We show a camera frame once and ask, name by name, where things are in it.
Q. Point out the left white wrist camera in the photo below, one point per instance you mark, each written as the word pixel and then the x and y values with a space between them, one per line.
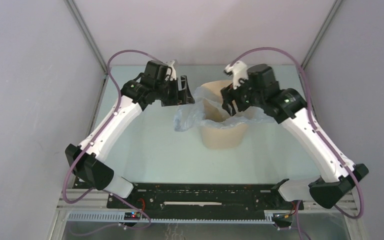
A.
pixel 172 70

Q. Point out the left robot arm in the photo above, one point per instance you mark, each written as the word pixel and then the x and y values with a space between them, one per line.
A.
pixel 158 82

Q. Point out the beige trash bin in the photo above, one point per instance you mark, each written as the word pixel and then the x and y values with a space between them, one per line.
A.
pixel 216 134

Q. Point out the blue plastic trash bag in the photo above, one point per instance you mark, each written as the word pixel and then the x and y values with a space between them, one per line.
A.
pixel 191 116

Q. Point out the left aluminium frame post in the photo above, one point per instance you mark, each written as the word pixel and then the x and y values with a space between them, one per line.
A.
pixel 90 41

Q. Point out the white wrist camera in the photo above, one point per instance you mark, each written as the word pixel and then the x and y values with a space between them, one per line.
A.
pixel 172 70
pixel 239 73

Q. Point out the right aluminium frame post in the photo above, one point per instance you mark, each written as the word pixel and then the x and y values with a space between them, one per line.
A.
pixel 321 32

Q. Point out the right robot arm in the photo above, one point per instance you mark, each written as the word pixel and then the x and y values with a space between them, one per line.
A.
pixel 257 86

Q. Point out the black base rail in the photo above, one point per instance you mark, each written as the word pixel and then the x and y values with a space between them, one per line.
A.
pixel 180 203

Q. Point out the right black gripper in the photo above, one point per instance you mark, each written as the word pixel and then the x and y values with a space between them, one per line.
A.
pixel 227 98

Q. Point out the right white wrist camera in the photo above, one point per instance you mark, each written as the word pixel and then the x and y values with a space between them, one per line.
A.
pixel 239 73

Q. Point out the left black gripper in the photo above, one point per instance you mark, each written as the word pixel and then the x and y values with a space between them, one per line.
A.
pixel 182 97

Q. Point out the aluminium frame post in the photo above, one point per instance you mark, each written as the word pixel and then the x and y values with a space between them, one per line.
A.
pixel 90 41
pixel 321 32

